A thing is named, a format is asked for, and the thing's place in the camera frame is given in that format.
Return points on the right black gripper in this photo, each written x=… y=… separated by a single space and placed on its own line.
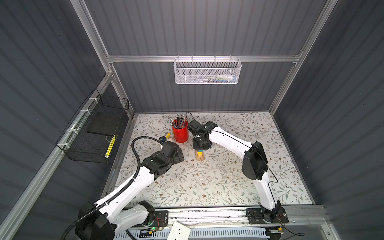
x=207 y=146

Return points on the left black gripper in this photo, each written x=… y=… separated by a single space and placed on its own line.
x=176 y=158

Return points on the wood block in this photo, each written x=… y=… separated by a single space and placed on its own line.
x=200 y=159

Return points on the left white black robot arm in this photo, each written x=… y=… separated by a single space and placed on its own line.
x=107 y=217

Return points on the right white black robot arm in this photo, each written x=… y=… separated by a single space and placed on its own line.
x=255 y=165

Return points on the floral table mat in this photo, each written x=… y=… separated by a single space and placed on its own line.
x=218 y=180

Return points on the red pencil cup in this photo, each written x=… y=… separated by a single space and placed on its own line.
x=180 y=132

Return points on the pencils bunch in cup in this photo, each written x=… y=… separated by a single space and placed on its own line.
x=179 y=122

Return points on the yellow marker in black basket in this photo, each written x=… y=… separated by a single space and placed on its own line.
x=110 y=147

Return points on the black pad in basket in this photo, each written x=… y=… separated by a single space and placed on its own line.
x=104 y=124

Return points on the markers in white basket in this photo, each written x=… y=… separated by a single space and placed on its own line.
x=226 y=79

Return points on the white power socket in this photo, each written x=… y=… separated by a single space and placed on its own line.
x=179 y=232

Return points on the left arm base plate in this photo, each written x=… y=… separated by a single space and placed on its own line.
x=157 y=218

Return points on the black wire basket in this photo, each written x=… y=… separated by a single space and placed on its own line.
x=79 y=145

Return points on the white wire mesh basket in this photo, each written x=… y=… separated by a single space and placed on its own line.
x=189 y=71

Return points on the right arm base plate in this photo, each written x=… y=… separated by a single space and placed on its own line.
x=255 y=216

